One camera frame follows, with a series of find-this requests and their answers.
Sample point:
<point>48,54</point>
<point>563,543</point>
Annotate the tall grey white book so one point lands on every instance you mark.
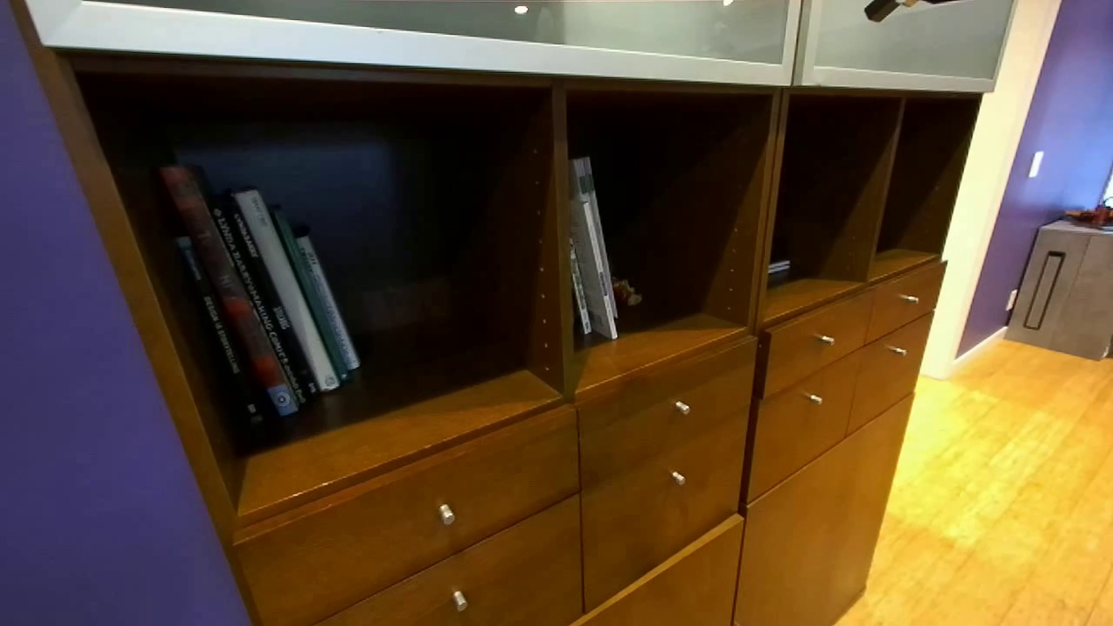
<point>597,256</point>

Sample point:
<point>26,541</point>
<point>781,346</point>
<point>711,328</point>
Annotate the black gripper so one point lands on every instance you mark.
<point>925,4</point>

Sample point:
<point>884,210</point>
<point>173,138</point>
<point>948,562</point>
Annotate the narrow frosted glass cupboard door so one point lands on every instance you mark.
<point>904,65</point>

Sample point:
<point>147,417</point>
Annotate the wide frosted glass cupboard door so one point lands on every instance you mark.
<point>350,47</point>

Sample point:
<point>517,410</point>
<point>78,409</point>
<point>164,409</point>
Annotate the dark red book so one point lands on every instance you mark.
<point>231,301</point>

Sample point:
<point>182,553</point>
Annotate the small brown figurine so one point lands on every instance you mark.
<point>627,292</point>

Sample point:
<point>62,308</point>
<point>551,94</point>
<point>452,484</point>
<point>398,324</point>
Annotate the silver drawer knob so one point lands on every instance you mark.
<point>680,409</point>
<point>813,399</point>
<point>826,337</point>
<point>910,295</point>
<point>446,513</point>
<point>677,476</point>
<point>460,599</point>
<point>898,348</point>

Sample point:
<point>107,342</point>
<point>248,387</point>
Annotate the brown wooden shelf cabinet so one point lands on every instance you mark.
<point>395,435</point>

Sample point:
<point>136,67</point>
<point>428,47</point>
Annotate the dark green book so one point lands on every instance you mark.
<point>318,295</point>

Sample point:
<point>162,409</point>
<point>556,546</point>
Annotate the wide brown wooden drawer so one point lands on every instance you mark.
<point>350,543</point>
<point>524,569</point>

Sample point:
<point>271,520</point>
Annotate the small blue white object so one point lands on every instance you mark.
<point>781,270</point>

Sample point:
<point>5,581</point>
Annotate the light grey book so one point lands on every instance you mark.
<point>331,304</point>

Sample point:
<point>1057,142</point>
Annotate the black book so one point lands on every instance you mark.
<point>214,319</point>
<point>270,304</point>

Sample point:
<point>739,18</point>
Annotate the brown wooden cupboard door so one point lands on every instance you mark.
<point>823,523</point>
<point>684,591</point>

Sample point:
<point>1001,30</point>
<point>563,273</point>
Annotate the red object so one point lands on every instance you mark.
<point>1088,218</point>

